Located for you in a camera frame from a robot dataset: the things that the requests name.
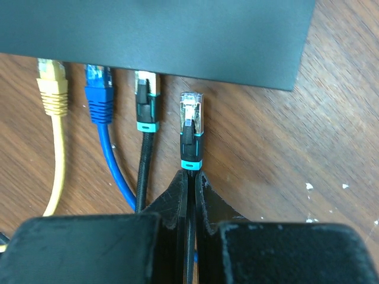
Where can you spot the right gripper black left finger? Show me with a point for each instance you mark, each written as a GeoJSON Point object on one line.
{"type": "Point", "coordinates": [148, 247]}

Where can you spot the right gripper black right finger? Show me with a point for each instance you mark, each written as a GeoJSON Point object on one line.
{"type": "Point", "coordinates": [233, 249]}

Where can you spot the black network switch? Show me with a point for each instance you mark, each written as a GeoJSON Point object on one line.
{"type": "Point", "coordinates": [257, 43]}

